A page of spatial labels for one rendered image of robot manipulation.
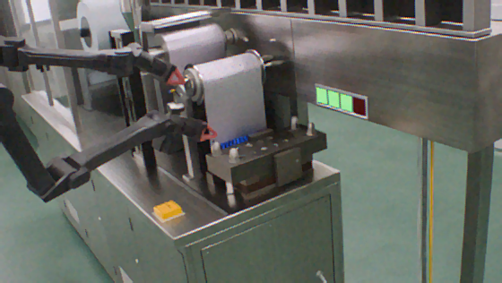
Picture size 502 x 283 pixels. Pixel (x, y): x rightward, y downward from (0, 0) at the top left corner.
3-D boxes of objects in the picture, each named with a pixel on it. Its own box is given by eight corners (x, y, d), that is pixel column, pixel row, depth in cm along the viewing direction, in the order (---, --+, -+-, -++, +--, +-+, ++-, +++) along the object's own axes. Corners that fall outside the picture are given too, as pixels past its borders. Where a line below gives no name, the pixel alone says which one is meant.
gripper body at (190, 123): (201, 142, 180) (182, 138, 176) (187, 135, 188) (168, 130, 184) (207, 124, 180) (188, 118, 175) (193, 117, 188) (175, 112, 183)
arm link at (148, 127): (70, 177, 139) (46, 158, 143) (71, 193, 142) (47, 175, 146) (177, 118, 170) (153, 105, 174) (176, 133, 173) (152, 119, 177)
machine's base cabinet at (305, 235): (55, 209, 392) (25, 100, 361) (131, 182, 424) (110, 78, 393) (221, 436, 192) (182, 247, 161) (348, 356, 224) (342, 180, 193)
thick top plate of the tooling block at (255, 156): (208, 170, 186) (205, 154, 184) (299, 138, 205) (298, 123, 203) (232, 184, 173) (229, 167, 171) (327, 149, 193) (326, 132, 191)
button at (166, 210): (154, 213, 175) (152, 206, 174) (173, 206, 179) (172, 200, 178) (163, 220, 170) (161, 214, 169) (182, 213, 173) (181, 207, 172)
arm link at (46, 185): (50, 215, 139) (29, 197, 143) (86, 181, 145) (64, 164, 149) (-25, 102, 104) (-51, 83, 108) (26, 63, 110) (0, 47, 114)
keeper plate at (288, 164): (275, 184, 183) (272, 155, 179) (298, 175, 188) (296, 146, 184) (280, 187, 181) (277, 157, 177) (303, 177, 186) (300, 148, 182)
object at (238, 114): (211, 150, 190) (203, 100, 183) (266, 132, 201) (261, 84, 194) (212, 150, 189) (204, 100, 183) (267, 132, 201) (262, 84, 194)
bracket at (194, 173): (182, 178, 199) (168, 99, 188) (196, 173, 203) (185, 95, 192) (187, 182, 195) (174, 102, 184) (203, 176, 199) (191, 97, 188)
